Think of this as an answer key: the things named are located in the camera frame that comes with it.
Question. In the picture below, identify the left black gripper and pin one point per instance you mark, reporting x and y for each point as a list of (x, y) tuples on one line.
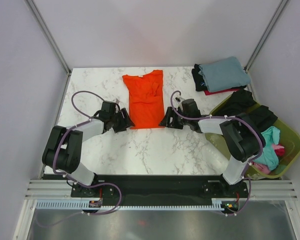
[(126, 122)]

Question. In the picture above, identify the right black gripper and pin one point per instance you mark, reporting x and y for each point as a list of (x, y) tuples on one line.
[(165, 122)]

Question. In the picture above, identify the orange t shirt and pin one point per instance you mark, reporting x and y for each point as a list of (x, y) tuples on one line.
[(146, 104)]

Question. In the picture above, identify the black t shirt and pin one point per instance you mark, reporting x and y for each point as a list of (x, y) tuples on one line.
[(242, 101), (199, 82)]

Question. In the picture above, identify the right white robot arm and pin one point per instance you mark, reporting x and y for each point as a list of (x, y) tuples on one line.
[(242, 138)]

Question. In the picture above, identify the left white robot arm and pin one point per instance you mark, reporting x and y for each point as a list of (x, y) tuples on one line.
[(63, 150)]

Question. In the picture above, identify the black folded t shirt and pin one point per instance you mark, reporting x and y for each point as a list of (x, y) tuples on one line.
[(199, 82)]

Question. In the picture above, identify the red folded t shirt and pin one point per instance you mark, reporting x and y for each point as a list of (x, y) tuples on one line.
[(208, 93)]

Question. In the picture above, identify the grey-blue folded t shirt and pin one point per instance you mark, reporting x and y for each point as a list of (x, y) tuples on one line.
[(224, 74)]

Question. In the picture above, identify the teal t shirt in bin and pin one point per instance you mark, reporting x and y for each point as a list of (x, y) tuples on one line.
[(271, 135)]

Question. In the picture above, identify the pink garment in bin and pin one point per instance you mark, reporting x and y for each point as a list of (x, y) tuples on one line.
[(277, 150)]

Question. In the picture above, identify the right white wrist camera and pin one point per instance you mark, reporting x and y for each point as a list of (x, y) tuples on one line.
[(178, 101)]

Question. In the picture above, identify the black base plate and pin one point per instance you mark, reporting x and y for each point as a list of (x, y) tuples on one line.
[(160, 190)]

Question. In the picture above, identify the white slotted cable duct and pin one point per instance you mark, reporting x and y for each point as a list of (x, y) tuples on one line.
[(58, 204)]

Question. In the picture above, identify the left aluminium frame post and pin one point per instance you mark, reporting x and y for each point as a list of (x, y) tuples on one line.
[(48, 35)]

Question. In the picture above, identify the aluminium frame post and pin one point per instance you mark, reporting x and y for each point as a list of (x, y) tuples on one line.
[(267, 32), (48, 35)]

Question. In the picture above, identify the aluminium rail bar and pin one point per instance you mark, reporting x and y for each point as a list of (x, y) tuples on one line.
[(260, 190)]

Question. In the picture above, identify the right aluminium frame post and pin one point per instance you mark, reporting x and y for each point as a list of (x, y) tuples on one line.
[(267, 32)]

